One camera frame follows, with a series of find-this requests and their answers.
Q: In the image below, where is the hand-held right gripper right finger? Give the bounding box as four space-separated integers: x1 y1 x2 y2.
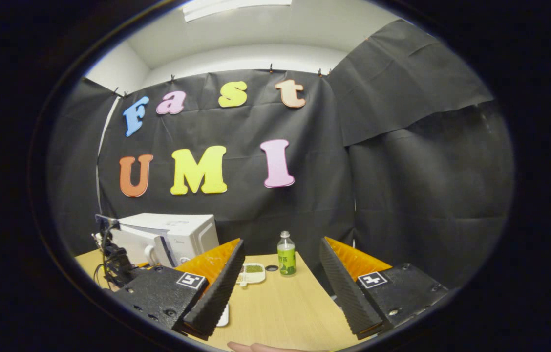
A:
319 236 450 339

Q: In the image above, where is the white microwave oven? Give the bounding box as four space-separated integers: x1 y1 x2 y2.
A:
108 213 220 268

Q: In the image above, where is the ceiling light panel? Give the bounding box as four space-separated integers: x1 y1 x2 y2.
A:
182 0 292 22

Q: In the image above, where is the white divided tray with beans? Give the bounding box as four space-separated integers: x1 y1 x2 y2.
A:
235 263 266 287

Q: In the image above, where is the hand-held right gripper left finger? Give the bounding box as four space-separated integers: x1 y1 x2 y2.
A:
109 238 246 340

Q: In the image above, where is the green drink bottle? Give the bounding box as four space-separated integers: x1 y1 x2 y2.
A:
277 231 297 276

